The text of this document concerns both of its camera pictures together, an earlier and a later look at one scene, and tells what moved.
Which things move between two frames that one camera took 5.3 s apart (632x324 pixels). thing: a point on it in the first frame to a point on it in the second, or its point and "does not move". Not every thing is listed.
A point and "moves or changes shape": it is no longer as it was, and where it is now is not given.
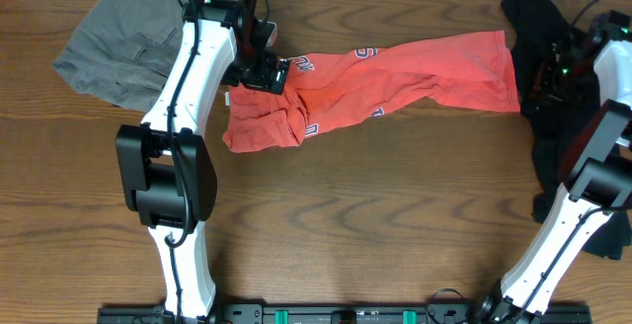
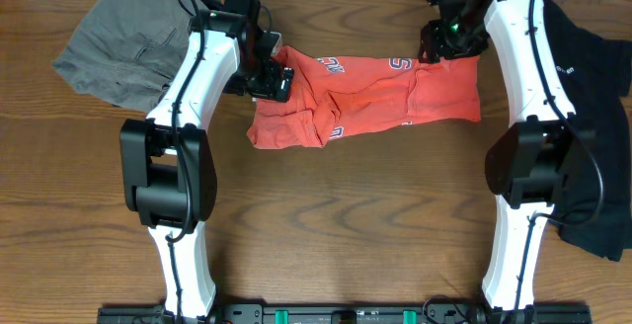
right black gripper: x=546 y=86 to x=433 y=40
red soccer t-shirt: x=329 y=91 moves or changes shape
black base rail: x=265 y=314 does not move
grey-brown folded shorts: x=125 y=47 does not move
